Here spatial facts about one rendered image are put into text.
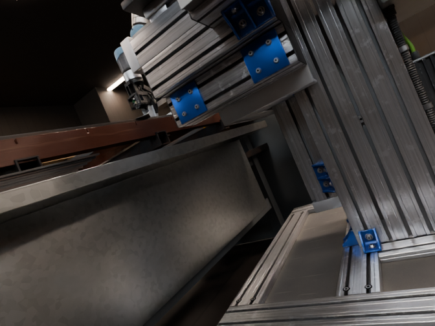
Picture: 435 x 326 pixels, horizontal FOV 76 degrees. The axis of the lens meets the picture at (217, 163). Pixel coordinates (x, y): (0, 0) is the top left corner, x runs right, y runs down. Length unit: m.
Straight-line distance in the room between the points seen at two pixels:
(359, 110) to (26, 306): 0.83
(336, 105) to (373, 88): 0.09
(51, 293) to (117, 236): 0.18
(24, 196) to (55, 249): 0.21
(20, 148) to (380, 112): 0.85
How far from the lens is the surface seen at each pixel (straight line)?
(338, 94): 0.79
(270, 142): 1.69
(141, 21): 1.24
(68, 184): 0.56
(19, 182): 0.61
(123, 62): 1.33
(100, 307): 0.74
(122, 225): 0.78
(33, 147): 0.79
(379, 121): 0.79
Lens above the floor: 0.60
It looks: level
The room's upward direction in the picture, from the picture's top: 23 degrees counter-clockwise
